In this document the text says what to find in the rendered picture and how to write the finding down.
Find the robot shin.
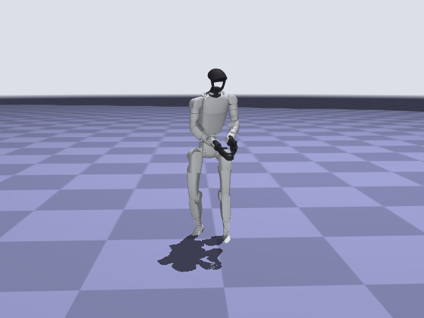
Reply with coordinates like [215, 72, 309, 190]
[220, 195, 231, 236]
[189, 198, 202, 229]

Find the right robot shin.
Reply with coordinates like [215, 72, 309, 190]
[189, 198, 202, 229]

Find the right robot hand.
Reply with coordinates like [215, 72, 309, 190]
[213, 140, 234, 161]

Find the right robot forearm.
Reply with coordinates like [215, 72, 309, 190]
[191, 126, 219, 148]

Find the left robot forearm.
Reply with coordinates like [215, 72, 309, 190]
[225, 121, 240, 143]

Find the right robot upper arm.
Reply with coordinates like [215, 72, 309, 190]
[189, 97, 203, 132]

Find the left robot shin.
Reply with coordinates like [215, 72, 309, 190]
[220, 195, 231, 236]

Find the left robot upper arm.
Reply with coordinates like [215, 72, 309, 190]
[227, 95, 239, 128]

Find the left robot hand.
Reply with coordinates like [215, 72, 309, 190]
[227, 135, 238, 155]

